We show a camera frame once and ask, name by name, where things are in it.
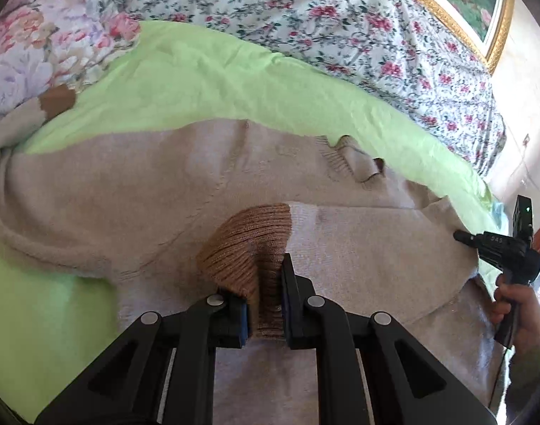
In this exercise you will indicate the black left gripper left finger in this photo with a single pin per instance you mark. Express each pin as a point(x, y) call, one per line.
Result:
point(158, 371)

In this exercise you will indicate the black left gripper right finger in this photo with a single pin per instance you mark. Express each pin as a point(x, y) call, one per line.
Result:
point(371, 370)

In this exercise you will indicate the beige knit sweater brown cuffs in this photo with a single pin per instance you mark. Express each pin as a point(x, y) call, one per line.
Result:
point(167, 217)

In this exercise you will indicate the person's right hand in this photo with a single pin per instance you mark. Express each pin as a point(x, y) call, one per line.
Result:
point(523, 300)

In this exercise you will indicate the light green bed sheet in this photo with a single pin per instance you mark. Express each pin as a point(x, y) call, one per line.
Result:
point(53, 324)

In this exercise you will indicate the small floral print quilt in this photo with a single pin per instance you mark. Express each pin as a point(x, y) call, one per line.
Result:
point(396, 50)

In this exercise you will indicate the large floral print pillow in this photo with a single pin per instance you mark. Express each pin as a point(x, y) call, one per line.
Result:
point(45, 43)

